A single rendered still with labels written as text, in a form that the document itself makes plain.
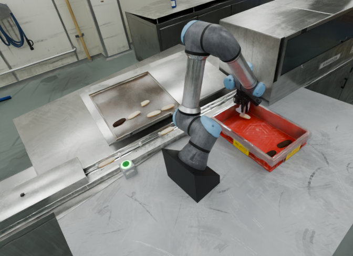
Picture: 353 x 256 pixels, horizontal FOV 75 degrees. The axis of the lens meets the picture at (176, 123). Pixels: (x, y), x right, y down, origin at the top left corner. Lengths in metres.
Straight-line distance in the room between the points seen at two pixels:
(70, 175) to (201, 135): 0.73
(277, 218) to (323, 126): 0.72
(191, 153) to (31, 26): 4.12
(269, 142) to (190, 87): 0.63
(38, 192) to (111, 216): 0.40
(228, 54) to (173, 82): 0.90
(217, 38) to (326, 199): 0.89
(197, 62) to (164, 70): 0.92
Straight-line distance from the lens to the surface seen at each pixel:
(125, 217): 1.23
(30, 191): 1.43
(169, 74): 1.90
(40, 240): 1.60
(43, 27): 4.84
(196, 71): 1.07
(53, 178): 1.42
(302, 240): 1.18
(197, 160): 1.09
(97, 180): 1.37
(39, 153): 1.79
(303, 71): 1.91
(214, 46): 0.96
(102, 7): 4.68
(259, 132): 1.52
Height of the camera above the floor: 1.86
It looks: 41 degrees down
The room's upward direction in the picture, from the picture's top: 9 degrees counter-clockwise
